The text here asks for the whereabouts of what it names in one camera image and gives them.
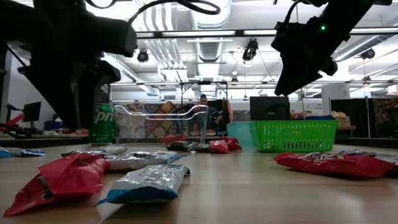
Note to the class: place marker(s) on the black aluminium frame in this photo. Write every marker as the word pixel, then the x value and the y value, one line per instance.
pixel 367 142

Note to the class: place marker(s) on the green Sprite can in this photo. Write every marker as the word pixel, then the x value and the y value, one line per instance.
pixel 102 124

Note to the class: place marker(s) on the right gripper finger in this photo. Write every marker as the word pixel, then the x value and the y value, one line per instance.
pixel 295 74

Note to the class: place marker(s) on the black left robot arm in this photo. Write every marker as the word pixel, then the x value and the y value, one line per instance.
pixel 56 7

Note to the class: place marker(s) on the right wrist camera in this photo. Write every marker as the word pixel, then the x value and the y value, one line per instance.
pixel 290 37

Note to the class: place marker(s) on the small black monitor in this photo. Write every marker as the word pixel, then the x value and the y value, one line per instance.
pixel 32 111

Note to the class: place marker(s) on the black partition panel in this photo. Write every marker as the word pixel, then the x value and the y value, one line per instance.
pixel 354 118

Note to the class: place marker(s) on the white blue candy bar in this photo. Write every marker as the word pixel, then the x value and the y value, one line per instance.
pixel 149 183
pixel 32 152
pixel 140 160
pixel 3 153

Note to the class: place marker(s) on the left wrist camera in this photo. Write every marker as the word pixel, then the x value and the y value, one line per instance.
pixel 115 39

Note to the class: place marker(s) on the colourful patterned quilt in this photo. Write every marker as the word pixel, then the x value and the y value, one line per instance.
pixel 168 107

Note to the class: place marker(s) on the silver ceiling duct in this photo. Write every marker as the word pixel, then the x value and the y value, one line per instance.
pixel 211 18

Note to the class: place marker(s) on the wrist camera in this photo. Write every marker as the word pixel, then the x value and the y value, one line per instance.
pixel 290 37
pixel 115 39

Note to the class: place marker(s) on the cardboard box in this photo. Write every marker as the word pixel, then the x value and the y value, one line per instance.
pixel 343 122

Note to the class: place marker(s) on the teal plastic bin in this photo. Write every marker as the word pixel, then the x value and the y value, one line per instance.
pixel 237 133

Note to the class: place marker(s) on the person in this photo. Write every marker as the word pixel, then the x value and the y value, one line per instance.
pixel 213 117

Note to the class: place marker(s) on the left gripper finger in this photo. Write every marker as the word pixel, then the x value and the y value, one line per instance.
pixel 68 99

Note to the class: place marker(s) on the black ceiling spotlight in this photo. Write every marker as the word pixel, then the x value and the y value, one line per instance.
pixel 368 53
pixel 143 56
pixel 250 49

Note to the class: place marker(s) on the red angled bar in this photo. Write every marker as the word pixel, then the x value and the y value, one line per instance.
pixel 15 119

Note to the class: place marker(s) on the clear plastic bin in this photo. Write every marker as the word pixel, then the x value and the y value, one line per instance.
pixel 203 130

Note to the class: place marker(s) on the dark patterned panel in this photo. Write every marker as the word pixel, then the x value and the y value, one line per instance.
pixel 385 118

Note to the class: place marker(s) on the green plastic basket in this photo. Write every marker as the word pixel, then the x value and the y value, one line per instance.
pixel 295 137

